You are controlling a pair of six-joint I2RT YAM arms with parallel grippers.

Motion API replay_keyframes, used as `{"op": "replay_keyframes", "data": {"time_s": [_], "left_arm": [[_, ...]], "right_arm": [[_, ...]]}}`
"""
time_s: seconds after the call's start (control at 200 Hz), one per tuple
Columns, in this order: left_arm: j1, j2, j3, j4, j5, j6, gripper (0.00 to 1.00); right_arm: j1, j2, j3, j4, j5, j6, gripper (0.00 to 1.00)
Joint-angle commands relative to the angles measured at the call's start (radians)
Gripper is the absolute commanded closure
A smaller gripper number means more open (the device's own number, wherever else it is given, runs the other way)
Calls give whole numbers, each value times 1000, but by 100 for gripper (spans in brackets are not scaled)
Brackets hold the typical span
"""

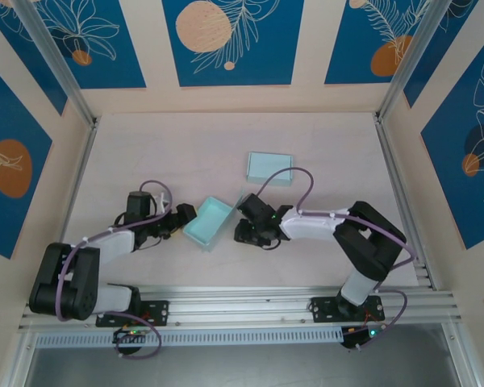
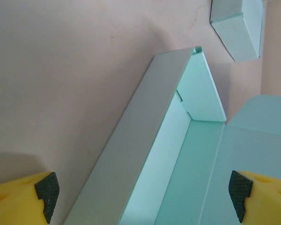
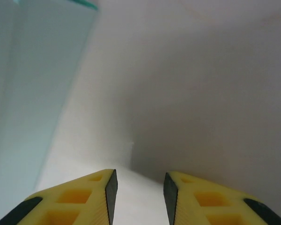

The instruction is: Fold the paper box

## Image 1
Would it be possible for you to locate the aluminium side rail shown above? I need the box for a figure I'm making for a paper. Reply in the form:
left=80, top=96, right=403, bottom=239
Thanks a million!
left=22, top=116, right=102, bottom=307
left=373, top=112, right=435, bottom=290

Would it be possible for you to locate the blue poster with peach circle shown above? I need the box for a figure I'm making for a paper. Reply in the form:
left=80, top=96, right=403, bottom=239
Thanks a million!
left=162, top=0, right=306, bottom=88

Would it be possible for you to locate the blue poster with fern leaf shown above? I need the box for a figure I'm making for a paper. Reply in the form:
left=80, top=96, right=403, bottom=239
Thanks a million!
left=324, top=0, right=436, bottom=85

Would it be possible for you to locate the wide aluminium base beam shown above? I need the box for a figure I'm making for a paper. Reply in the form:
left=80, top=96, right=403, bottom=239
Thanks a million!
left=18, top=285, right=464, bottom=332

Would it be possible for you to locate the light teal paper box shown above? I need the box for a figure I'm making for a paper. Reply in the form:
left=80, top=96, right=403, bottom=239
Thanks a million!
left=245, top=151, right=294, bottom=189
left=181, top=186, right=246, bottom=254

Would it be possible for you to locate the grey metal panel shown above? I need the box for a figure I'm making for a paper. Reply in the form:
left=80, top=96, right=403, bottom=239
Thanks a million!
left=23, top=324, right=459, bottom=387

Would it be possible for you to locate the blue poster with flower outline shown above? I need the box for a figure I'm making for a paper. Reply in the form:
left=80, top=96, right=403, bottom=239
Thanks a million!
left=421, top=38, right=484, bottom=251

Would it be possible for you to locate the blue wall poster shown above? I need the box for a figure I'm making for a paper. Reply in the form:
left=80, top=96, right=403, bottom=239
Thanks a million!
left=0, top=7, right=69, bottom=117
left=403, top=0, right=484, bottom=109

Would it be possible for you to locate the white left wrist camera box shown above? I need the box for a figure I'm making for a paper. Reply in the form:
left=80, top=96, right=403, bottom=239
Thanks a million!
left=152, top=192, right=174, bottom=214

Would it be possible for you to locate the grey slotted cable duct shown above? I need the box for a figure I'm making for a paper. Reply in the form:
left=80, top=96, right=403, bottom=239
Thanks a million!
left=34, top=325, right=344, bottom=349

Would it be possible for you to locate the aluminium corner post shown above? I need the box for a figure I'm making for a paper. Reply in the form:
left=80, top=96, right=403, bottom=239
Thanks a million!
left=377, top=0, right=451, bottom=122
left=14, top=0, right=100, bottom=127

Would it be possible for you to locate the aluminium frame bar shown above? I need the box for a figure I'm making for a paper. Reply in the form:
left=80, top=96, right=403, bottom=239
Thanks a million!
left=441, top=322, right=484, bottom=387
left=0, top=330, right=38, bottom=387

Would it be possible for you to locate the blue poster with orange circle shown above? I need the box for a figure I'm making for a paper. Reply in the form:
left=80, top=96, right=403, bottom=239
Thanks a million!
left=0, top=56, right=54, bottom=260

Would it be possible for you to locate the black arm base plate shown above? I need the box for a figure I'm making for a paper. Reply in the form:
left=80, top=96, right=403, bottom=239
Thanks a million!
left=308, top=295, right=387, bottom=324
left=95, top=299, right=171, bottom=328

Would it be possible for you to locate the black controller board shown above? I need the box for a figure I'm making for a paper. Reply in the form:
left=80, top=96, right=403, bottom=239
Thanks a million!
left=111, top=327, right=148, bottom=346
left=340, top=325, right=384, bottom=351

